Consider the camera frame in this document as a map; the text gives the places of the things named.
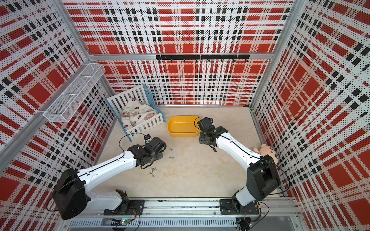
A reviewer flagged yellow plastic storage box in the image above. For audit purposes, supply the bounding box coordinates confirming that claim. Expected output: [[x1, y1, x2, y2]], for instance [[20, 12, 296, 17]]
[[168, 115, 200, 138]]

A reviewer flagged black wall hook rail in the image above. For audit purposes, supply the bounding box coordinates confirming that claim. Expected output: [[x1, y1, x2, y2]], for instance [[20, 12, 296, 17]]
[[156, 54, 251, 62]]

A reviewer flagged pink plush pig toy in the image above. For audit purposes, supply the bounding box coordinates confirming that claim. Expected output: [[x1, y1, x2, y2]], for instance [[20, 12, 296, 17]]
[[253, 144, 278, 164]]

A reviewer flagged white patterned blanket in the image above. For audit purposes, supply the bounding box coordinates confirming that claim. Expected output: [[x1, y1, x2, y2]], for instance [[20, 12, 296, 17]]
[[120, 98, 158, 131]]

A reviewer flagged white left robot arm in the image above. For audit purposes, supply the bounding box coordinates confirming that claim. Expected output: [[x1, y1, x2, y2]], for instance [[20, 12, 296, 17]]
[[51, 135, 167, 220]]

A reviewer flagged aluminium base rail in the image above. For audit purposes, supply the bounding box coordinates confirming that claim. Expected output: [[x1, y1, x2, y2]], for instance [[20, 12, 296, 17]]
[[60, 197, 306, 231]]

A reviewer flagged green circuit board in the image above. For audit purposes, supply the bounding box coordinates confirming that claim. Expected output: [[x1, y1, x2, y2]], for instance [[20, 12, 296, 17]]
[[111, 218, 132, 227]]

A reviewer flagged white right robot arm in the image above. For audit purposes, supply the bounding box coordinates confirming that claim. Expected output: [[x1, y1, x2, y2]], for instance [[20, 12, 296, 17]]
[[194, 116, 280, 209]]

